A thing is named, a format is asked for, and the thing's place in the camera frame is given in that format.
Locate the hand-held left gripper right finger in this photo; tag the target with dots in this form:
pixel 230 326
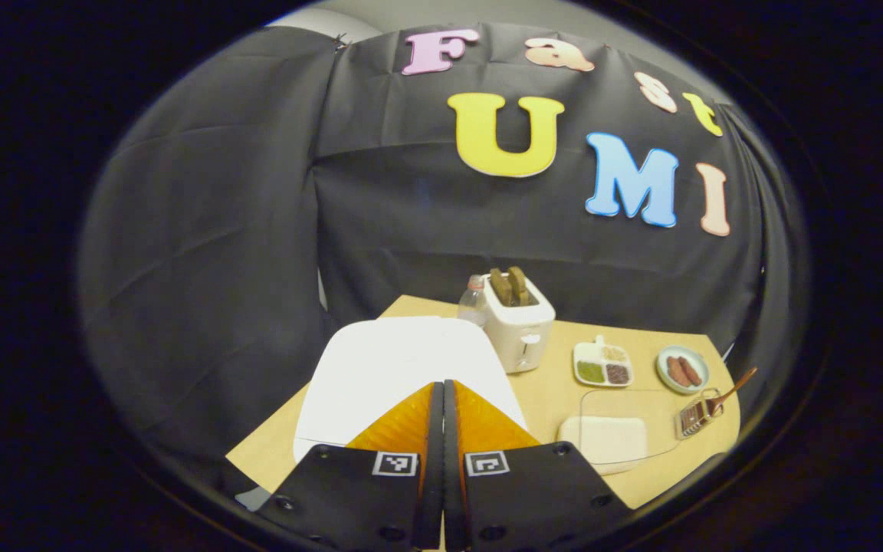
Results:
pixel 453 475

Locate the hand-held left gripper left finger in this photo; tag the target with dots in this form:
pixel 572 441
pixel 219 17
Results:
pixel 430 475

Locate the white rice cooker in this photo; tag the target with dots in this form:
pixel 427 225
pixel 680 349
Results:
pixel 395 360

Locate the clear chopstick holder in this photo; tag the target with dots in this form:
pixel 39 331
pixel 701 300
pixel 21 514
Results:
pixel 690 422

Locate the white toaster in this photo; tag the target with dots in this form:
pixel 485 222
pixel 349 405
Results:
pixel 522 337

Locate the clear water bottle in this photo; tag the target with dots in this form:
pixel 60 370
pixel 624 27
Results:
pixel 472 307

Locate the green mung beans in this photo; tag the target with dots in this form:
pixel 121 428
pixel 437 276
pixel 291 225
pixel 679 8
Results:
pixel 590 372

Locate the white divided dish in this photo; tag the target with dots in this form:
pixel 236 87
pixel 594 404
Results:
pixel 585 354

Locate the dark red beans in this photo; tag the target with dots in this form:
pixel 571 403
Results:
pixel 618 374

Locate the brown toast slice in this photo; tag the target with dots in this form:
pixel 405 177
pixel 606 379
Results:
pixel 500 287
pixel 519 284

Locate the yellow soybeans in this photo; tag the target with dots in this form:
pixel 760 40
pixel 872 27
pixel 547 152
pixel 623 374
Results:
pixel 615 354

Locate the red sausage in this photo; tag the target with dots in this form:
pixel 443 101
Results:
pixel 692 371
pixel 677 372

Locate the pale green plate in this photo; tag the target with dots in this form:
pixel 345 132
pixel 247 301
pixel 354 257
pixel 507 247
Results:
pixel 683 351

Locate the black backdrop cloth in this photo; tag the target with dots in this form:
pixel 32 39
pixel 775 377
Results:
pixel 219 230

